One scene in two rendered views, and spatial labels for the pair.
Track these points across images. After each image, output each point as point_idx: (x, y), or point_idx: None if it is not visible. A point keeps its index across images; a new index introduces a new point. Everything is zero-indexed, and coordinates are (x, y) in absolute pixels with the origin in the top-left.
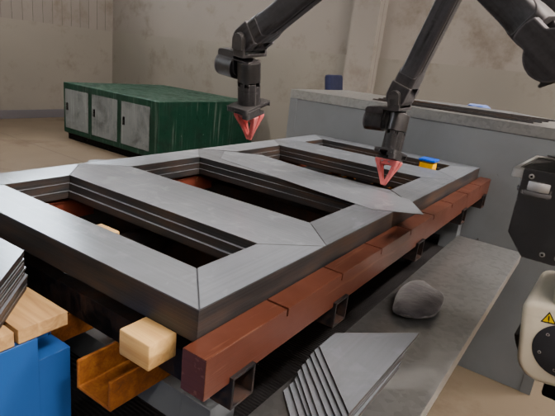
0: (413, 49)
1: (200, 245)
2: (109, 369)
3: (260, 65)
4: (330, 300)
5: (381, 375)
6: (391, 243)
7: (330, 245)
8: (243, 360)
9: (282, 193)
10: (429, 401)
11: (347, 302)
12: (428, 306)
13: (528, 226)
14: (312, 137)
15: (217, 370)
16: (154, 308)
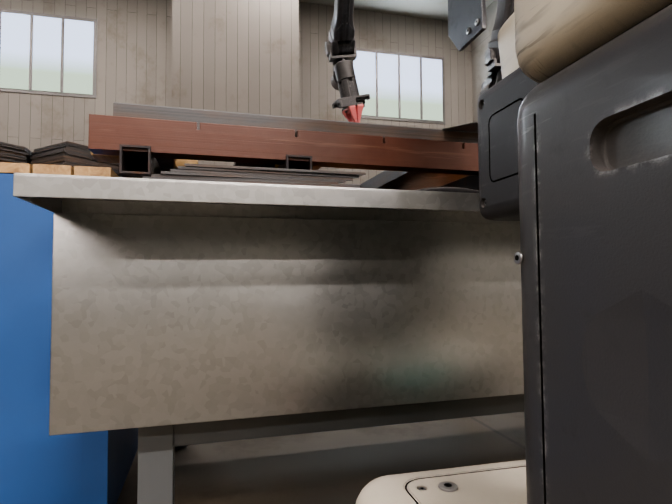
0: (497, 2)
1: None
2: None
3: (350, 62)
4: (278, 149)
5: (259, 167)
6: (409, 139)
7: (304, 120)
8: (136, 138)
9: (391, 176)
10: (298, 185)
11: (311, 164)
12: (437, 187)
13: (457, 13)
14: None
15: (103, 129)
16: None
